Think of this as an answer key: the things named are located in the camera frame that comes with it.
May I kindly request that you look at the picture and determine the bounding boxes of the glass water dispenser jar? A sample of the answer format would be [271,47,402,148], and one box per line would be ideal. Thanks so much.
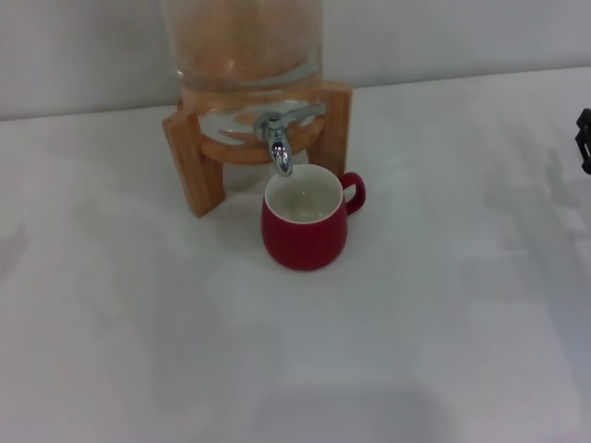
[161,0,327,150]

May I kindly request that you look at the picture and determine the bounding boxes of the red ceramic cup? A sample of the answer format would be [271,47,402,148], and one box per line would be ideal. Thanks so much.
[260,164,368,272]

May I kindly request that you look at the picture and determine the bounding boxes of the chrome dispenser faucet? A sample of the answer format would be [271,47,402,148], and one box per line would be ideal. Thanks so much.
[252,102,328,178]

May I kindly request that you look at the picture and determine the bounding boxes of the wooden dispenser stand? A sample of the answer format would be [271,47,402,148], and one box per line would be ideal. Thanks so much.
[161,78,355,219]

